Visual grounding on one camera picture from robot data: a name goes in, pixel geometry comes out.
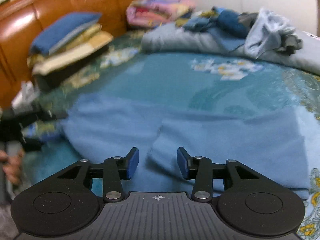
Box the cream yellow pillow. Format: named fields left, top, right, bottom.
left=27, top=24, right=114, bottom=76

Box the dark blue garment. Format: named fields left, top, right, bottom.
left=216, top=10, right=249, bottom=38

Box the olive green garment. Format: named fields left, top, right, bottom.
left=175, top=7, right=220, bottom=31

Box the blue crumpled garment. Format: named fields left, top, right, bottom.
left=182, top=7, right=225, bottom=32

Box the grey blue folded quilt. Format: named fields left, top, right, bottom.
left=141, top=23, right=320, bottom=75

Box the person left hand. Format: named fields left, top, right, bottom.
left=0, top=150, right=24, bottom=185

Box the dark grey garment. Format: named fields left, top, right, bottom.
left=237, top=11, right=304, bottom=56

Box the light blue fleece garment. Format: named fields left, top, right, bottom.
left=62, top=94, right=310, bottom=199

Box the teal floral bed blanket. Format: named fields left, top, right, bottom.
left=24, top=31, right=319, bottom=239

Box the brown leather headboard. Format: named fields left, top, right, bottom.
left=1, top=0, right=134, bottom=108

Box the pale blue crumpled shirt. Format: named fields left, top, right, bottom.
left=244, top=7, right=299, bottom=60

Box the pink folded blanket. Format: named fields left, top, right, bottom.
left=126, top=0, right=196, bottom=28

